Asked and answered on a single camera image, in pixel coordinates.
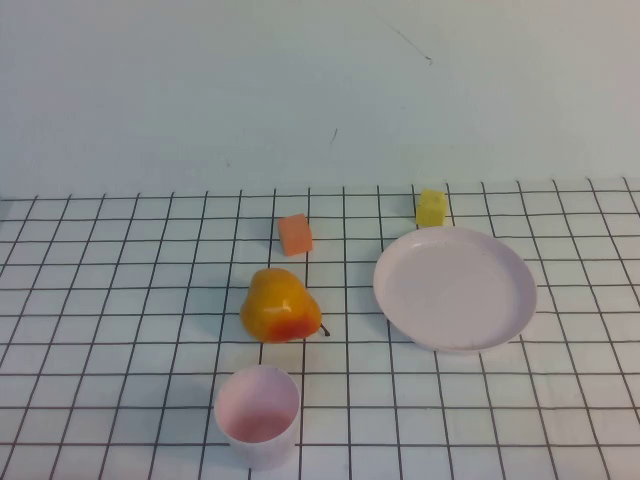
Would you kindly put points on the pink plastic cup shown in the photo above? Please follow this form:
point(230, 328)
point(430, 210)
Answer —
point(260, 440)

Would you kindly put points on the pink round plate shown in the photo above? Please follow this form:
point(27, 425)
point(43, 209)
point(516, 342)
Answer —
point(450, 290)

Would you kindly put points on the orange foam cube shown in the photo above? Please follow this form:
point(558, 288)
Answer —
point(296, 234)

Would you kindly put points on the yellow orange toy pear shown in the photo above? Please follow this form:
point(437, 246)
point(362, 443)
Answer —
point(277, 307)

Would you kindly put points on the yellow foam cube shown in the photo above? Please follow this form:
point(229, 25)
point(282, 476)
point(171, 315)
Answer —
point(431, 209)

